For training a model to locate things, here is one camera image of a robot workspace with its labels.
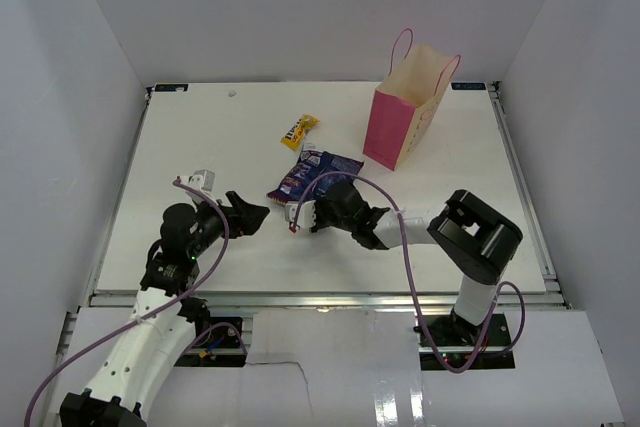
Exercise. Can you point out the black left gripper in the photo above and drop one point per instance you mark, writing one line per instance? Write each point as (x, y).
(243, 218)

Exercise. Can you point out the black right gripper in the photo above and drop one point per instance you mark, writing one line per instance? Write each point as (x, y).
(320, 223)

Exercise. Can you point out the blue purple cookie bag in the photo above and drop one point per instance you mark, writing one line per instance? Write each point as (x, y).
(311, 164)

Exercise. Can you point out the yellow candy pack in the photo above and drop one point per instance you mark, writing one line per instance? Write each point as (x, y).
(298, 132)

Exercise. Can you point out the pink cream paper bag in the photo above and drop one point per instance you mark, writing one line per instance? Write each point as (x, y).
(406, 101)

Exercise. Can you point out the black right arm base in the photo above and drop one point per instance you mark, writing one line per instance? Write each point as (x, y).
(456, 343)

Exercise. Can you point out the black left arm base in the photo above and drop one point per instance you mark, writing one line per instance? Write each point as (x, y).
(218, 341)

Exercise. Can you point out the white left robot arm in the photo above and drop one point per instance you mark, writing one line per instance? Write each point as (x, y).
(166, 319)

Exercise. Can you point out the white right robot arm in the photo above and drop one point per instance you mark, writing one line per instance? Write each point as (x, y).
(478, 239)

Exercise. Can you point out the blue label left corner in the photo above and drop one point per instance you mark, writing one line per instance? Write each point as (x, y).
(171, 88)

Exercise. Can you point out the blue label corner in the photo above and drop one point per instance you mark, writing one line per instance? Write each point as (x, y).
(468, 86)
(171, 88)

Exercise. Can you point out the blue label right corner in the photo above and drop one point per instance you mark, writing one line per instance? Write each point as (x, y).
(468, 86)

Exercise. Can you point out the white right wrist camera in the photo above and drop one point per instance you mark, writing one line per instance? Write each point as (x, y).
(301, 216)

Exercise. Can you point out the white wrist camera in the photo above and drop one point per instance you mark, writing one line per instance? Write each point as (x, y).
(200, 181)
(301, 216)

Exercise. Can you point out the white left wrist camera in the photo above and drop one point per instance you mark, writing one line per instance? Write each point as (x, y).
(200, 181)

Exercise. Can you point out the aluminium front rail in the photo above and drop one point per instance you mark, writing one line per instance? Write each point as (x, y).
(237, 300)

